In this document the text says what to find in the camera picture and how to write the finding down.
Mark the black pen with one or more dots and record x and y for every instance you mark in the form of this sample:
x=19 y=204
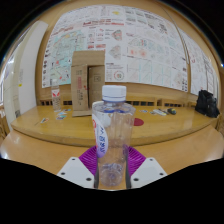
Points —
x=164 y=110

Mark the large wall of printed posters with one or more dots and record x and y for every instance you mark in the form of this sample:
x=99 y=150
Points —
x=140 y=43

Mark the wooden slatted railing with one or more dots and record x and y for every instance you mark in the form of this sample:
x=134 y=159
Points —
x=146 y=101

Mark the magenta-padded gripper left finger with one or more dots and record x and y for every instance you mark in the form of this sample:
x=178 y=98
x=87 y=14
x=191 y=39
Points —
x=75 y=171

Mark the small printed sticker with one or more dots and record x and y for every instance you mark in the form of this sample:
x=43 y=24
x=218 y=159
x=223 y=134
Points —
x=67 y=110
x=152 y=112
x=62 y=113
x=44 y=120
x=61 y=117

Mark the oval blue sticker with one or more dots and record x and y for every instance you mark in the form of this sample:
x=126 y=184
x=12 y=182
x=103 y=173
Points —
x=143 y=111

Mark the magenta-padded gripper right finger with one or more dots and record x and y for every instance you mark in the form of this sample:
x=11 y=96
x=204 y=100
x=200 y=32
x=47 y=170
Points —
x=148 y=171

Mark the flat round red coaster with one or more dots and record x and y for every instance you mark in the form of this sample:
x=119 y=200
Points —
x=139 y=122

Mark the clear plastic bottle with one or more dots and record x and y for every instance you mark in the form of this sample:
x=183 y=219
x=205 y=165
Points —
x=113 y=133

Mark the black bag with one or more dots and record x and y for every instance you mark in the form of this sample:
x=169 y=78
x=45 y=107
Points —
x=206 y=104

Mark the white remote control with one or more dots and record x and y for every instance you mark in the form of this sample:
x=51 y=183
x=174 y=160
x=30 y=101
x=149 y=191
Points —
x=159 y=112

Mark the black computer mouse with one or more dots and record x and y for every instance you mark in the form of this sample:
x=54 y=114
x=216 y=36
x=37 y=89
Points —
x=172 y=111

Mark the side wall printed posters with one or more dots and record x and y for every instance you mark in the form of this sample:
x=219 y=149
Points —
x=203 y=70

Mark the brown cardboard box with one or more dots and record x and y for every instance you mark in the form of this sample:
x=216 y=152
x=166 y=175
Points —
x=80 y=90

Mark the wooden chair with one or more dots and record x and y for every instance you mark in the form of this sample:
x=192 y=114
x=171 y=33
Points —
x=220 y=125
x=4 y=121

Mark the red-labelled clear water bottle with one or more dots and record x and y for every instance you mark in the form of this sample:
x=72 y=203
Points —
x=56 y=96

